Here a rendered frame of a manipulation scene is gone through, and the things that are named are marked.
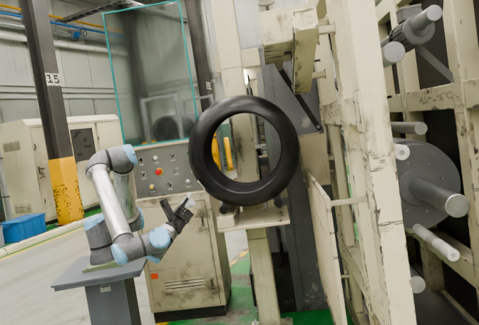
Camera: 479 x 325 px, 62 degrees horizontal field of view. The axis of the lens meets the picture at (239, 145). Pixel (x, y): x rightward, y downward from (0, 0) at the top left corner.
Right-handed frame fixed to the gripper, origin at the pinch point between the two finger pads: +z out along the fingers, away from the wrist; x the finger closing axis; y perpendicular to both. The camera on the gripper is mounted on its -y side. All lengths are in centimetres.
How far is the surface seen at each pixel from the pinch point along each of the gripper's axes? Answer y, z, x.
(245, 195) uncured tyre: 22.7, 13.0, 10.9
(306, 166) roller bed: 46, 54, 10
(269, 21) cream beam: -24, 54, 68
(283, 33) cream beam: -16, 53, 69
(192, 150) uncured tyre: -12.1, 17.8, 5.0
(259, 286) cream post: 74, -1, -40
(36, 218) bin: -105, 59, -557
